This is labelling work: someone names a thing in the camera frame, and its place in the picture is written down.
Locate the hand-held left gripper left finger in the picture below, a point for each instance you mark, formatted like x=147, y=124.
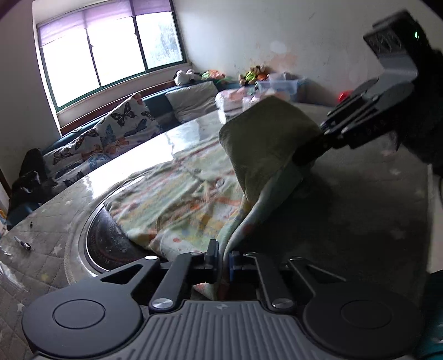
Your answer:
x=204, y=263

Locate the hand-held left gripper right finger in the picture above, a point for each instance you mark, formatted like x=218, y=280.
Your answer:
x=233, y=266

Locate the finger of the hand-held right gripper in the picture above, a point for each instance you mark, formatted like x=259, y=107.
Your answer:
x=360, y=100
x=311, y=152

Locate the pale green floral children's jacket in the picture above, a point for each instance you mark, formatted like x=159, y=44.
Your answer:
x=193, y=194

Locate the red plastic stool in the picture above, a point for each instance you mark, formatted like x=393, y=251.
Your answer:
x=345, y=95

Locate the clear plastic storage box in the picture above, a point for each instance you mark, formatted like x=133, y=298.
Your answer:
x=280, y=84

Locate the pink tissue pack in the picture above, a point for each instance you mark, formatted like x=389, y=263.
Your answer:
x=232, y=100

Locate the brown plush toys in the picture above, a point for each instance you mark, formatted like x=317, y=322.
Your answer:
x=254, y=75

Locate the round black induction cooktop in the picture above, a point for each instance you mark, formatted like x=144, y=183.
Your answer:
x=110, y=242

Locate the pink and green plush toy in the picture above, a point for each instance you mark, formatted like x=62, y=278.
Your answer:
x=213, y=74

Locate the plain grey pillow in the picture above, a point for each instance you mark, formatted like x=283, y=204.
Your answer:
x=192, y=102

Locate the panda plush toy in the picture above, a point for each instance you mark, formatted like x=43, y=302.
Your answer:
x=185, y=77

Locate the large butterfly print pillow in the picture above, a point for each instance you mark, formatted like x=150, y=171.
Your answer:
x=129, y=121

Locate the blue corner sofa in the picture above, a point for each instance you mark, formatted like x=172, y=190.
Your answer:
x=157, y=104

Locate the long butterfly print pillow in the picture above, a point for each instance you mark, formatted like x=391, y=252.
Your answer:
x=74, y=157

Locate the black bag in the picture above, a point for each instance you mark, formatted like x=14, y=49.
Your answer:
x=31, y=176

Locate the clear plastic food container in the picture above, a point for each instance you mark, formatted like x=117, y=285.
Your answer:
x=7, y=263

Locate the window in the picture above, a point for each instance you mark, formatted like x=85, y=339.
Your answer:
x=110, y=52

